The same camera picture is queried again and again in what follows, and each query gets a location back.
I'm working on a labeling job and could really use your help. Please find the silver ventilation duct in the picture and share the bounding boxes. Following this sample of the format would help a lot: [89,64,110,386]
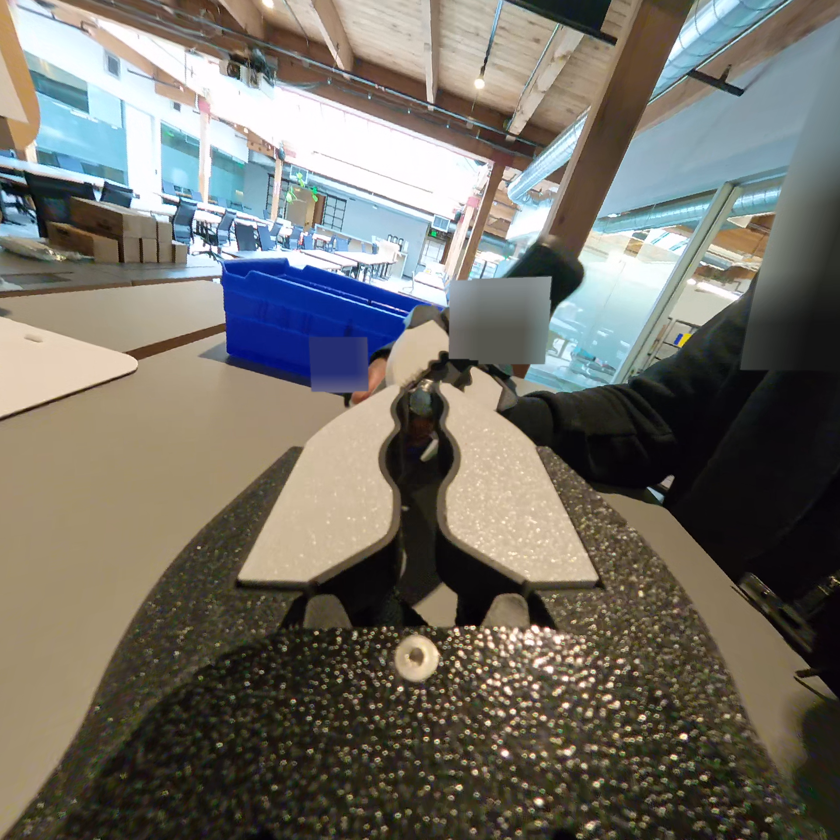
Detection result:
[591,177,785,237]
[507,0,795,204]

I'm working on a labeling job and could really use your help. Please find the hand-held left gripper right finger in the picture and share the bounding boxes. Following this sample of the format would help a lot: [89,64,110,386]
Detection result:
[433,382,601,588]

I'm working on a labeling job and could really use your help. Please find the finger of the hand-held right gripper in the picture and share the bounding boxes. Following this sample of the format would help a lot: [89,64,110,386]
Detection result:
[467,363,521,413]
[386,320,452,396]

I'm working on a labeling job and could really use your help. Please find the person's right hand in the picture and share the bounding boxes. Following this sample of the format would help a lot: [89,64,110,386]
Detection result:
[348,357,439,460]

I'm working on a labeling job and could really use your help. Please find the white rounded board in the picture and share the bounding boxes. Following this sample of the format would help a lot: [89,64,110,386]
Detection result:
[0,318,139,421]

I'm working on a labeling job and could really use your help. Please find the blue plastic bin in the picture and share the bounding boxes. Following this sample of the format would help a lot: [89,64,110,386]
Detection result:
[221,257,434,388]

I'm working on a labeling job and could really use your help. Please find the rows of office chairs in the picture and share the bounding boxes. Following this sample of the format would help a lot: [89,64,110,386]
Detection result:
[161,187,368,257]

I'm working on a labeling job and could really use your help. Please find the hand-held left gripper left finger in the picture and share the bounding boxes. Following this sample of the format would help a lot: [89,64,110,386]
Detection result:
[236,386,404,588]

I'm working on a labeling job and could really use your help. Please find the black hanging screen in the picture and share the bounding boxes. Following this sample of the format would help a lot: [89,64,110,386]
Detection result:
[505,0,618,46]

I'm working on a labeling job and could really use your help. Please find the wooden pillar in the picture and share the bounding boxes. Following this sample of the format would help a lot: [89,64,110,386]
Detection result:
[543,0,693,260]
[453,161,508,283]

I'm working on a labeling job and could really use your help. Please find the brown cardboard box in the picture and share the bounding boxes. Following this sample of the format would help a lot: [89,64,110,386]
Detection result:
[49,197,191,263]

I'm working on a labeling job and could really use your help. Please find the black desk monitor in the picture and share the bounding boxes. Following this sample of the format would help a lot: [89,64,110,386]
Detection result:
[23,171,96,237]

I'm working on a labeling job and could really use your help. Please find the white ceiling unit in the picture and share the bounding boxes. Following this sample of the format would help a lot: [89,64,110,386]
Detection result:
[226,51,275,88]

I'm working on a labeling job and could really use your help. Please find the black strap with buckle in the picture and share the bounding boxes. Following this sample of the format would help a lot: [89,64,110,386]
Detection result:
[734,570,840,683]

